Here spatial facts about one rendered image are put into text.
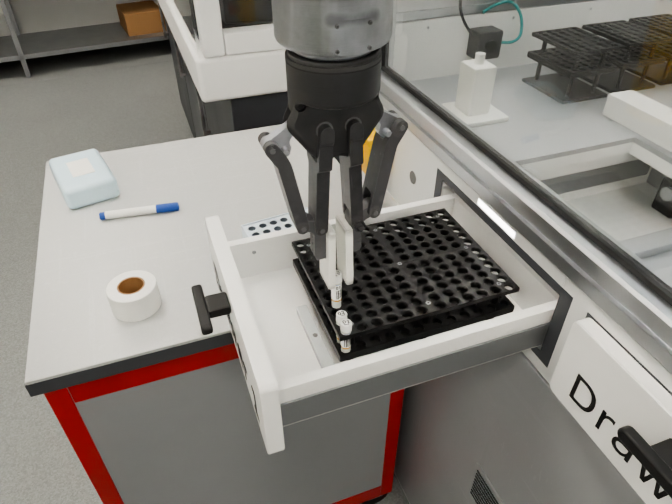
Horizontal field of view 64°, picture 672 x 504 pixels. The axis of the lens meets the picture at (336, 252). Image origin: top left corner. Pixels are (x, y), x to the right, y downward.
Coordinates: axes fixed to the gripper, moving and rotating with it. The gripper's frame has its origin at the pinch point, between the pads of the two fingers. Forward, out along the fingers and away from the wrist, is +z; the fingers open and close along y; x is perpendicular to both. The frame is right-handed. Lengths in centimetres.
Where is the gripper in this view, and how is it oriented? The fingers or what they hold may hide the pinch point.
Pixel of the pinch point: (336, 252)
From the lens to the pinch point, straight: 54.1
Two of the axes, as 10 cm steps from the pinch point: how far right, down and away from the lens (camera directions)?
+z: 0.1, 7.8, 6.2
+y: 9.4, -2.2, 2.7
